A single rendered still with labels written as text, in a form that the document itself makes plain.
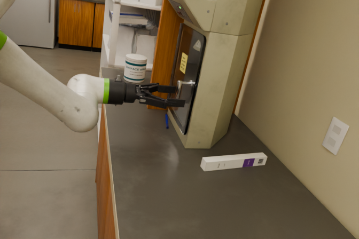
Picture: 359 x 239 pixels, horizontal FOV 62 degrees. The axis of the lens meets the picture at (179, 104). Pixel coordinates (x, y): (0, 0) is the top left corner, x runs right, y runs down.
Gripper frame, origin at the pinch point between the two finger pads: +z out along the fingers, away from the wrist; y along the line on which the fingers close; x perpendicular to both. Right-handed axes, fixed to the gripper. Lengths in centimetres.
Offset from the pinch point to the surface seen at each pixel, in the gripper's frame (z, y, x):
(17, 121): -94, 191, 115
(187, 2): -4.1, -5.3, -34.7
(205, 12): 2.7, -5.3, -32.9
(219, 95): 15.0, -5.3, -3.4
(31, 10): -127, 483, 50
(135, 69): -5, 69, 12
